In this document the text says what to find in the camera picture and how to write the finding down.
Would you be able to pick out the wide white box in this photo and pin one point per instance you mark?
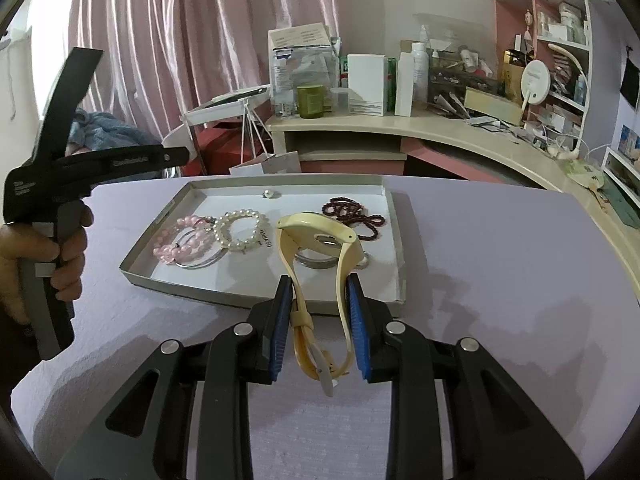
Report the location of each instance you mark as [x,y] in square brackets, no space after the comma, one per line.
[366,85]

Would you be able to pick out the green box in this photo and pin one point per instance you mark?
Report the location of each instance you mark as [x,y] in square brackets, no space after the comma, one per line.
[393,85]

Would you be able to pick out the thin silver bangles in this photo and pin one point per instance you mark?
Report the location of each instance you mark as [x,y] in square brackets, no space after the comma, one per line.
[200,266]

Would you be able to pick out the flat gold box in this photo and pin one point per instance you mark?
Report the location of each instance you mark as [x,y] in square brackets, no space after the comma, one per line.
[492,102]

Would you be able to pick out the small pearl earring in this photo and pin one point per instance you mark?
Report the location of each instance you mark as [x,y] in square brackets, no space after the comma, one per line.
[270,193]

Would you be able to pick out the bag of plastic packets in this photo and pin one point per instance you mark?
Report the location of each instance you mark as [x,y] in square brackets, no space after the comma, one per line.
[300,60]

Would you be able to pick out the red box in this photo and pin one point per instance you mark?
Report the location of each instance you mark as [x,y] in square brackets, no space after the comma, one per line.
[220,150]

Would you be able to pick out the grey cardboard tray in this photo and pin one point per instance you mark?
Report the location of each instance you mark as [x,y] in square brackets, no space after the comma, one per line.
[240,275]

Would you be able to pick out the cluttered cosmetics organizer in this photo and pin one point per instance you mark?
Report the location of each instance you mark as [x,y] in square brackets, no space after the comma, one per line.
[465,77]

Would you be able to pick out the white spray bottle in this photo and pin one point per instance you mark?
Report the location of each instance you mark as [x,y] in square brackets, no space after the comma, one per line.
[421,70]

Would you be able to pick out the black hanging cloth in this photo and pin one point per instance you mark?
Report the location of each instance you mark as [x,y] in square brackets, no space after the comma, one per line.
[631,80]

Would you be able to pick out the tall white box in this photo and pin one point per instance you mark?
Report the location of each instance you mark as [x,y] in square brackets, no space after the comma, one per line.
[404,85]

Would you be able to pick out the person's left hand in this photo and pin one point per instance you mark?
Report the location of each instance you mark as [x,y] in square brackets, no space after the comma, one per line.
[15,245]

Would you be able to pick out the white power strip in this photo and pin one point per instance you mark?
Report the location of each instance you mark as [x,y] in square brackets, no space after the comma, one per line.
[557,150]

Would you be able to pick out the gold gift bag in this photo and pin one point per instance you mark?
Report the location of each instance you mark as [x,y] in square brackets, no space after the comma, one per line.
[512,75]

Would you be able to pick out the clear plastic cup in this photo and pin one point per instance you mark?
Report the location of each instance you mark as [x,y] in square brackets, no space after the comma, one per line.
[340,98]

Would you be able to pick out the green hand fan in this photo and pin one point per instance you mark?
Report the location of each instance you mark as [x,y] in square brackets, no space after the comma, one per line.
[585,175]

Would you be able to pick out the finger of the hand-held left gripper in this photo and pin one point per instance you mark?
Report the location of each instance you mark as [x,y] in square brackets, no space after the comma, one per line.
[130,161]
[62,110]

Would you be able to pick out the white desk lamp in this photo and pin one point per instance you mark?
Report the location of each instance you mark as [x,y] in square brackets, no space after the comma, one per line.
[585,100]

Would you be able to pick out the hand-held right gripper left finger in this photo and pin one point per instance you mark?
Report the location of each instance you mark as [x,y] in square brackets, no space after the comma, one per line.
[280,330]

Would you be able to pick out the blue cloth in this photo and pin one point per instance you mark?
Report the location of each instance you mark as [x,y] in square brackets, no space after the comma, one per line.
[115,132]

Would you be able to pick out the green jar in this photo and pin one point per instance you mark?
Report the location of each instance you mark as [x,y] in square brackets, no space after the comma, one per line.
[310,102]

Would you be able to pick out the white paper bag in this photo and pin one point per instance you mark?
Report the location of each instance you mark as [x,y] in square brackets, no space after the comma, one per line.
[280,164]

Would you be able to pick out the pink curtain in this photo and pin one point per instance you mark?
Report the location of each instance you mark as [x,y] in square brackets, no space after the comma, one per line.
[175,35]

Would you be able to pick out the wide silver bangle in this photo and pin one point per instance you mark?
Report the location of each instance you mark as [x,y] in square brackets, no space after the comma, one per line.
[315,264]

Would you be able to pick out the cream wristwatch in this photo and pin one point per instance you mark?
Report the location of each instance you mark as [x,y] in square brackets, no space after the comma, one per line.
[310,222]

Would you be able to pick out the white wall shelf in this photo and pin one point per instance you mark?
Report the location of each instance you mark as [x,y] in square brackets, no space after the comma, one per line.
[562,40]

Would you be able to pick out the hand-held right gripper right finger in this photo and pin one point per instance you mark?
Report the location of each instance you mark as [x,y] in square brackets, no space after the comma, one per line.
[360,330]

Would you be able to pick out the round white mirror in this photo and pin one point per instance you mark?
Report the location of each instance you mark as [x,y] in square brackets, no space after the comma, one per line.
[535,80]

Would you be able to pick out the cream curved desk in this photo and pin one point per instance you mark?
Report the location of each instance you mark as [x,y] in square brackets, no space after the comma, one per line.
[375,125]

